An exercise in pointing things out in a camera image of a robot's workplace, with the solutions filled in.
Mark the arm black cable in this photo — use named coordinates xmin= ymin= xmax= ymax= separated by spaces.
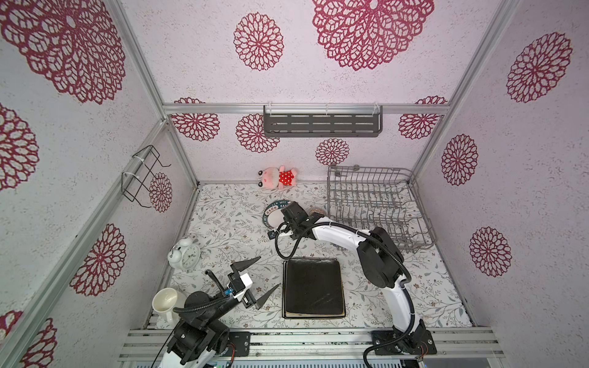
xmin=173 ymin=268 xmax=236 ymax=314
xmin=274 ymin=220 xmax=417 ymax=368

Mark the pink plush toy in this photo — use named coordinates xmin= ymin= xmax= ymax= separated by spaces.
xmin=258 ymin=166 xmax=298 ymax=190

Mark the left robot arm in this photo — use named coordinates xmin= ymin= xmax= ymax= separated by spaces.
xmin=159 ymin=256 xmax=278 ymax=367

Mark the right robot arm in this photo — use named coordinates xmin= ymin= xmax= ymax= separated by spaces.
xmin=268 ymin=202 xmax=426 ymax=340

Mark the tape roll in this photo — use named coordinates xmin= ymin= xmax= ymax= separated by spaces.
xmin=309 ymin=207 xmax=327 ymax=216

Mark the grey wall shelf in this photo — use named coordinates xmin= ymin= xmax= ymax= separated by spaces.
xmin=262 ymin=106 xmax=383 ymax=138

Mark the grey wire dish rack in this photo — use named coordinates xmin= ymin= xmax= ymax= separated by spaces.
xmin=327 ymin=165 xmax=436 ymax=253

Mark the white alarm clock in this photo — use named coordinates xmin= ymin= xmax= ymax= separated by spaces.
xmin=167 ymin=234 xmax=201 ymax=271

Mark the white cup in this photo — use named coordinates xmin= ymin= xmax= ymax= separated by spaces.
xmin=152 ymin=288 xmax=186 ymax=327

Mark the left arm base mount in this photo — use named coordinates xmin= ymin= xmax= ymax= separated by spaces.
xmin=221 ymin=331 xmax=252 ymax=357

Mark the black wire wall rack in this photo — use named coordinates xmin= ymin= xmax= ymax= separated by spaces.
xmin=120 ymin=145 xmax=173 ymax=213

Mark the black square plate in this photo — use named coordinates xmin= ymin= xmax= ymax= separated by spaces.
xmin=282 ymin=308 xmax=346 ymax=319
xmin=282 ymin=258 xmax=346 ymax=311

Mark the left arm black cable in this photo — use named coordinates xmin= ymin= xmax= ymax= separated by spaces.
xmin=173 ymin=268 xmax=236 ymax=314

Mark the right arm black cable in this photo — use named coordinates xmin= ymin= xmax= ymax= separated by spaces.
xmin=274 ymin=220 xmax=417 ymax=368

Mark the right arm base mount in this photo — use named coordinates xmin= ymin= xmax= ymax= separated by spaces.
xmin=371 ymin=322 xmax=437 ymax=356

